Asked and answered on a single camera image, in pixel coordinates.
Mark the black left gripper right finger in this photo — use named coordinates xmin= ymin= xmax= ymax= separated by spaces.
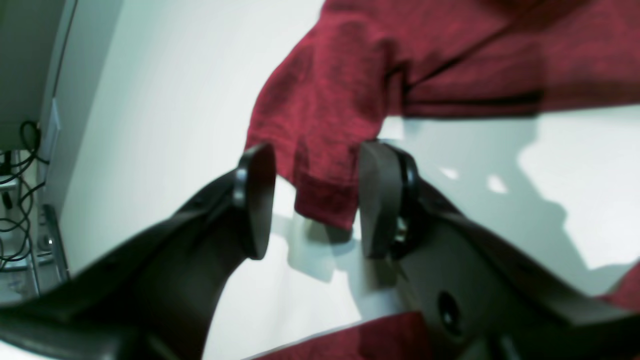
xmin=359 ymin=141 xmax=639 ymax=360

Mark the grey cabinet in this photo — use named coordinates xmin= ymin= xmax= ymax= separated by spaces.
xmin=0 ymin=0 xmax=76 ymax=151

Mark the dark red long-sleeve shirt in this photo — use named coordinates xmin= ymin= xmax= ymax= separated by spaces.
xmin=246 ymin=0 xmax=639 ymax=360

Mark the metal rack frame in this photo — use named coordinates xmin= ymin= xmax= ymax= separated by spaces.
xmin=27 ymin=203 xmax=70 ymax=297

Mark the black curved left gripper left finger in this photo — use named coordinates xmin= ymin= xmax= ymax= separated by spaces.
xmin=0 ymin=143 xmax=276 ymax=360

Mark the black cable bundle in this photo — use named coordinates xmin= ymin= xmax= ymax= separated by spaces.
xmin=0 ymin=120 xmax=51 ymax=271

